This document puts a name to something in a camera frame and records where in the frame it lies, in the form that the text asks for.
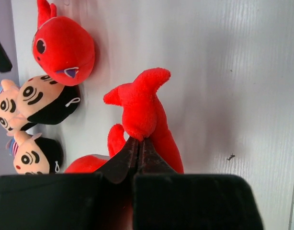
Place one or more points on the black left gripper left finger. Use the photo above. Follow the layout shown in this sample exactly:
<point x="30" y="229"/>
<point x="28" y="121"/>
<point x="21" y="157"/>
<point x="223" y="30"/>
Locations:
<point x="91" y="201"/>

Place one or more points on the cartoon boy doll lower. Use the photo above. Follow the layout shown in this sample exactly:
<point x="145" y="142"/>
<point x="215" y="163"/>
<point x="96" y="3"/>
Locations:
<point x="43" y="100"/>

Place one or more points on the cartoon boy doll upper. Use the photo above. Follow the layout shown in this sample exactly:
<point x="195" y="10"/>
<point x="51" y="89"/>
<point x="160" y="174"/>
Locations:
<point x="8" y="109"/>

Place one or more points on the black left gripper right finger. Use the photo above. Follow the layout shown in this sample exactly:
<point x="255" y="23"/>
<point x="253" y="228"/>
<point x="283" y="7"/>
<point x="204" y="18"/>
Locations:
<point x="166" y="200"/>

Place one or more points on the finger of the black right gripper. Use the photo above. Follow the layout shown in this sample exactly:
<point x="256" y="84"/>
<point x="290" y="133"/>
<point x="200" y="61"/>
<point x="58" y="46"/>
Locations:
<point x="5" y="63"/>

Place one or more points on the red shark plush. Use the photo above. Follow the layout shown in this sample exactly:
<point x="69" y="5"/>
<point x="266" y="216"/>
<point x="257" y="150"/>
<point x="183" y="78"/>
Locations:
<point x="143" y="117"/>
<point x="61" y="47"/>

